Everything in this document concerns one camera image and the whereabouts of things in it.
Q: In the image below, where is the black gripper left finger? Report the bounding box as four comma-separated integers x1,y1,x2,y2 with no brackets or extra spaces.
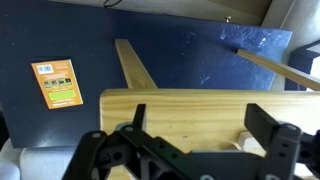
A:
61,103,191,180

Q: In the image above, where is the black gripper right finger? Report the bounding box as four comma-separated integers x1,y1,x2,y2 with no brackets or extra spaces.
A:
244,103,320,180

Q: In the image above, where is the wooden block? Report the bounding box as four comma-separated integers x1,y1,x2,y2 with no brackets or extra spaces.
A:
238,130,266,155

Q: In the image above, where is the wooden table leg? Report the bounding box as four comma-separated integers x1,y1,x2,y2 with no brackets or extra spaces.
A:
235,48,320,92
114,38,158,90

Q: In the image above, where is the dark blue rug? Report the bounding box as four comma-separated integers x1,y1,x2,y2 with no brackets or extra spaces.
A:
0,0,294,149

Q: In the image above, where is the black floor cable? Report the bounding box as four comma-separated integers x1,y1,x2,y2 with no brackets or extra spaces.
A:
102,0,123,8

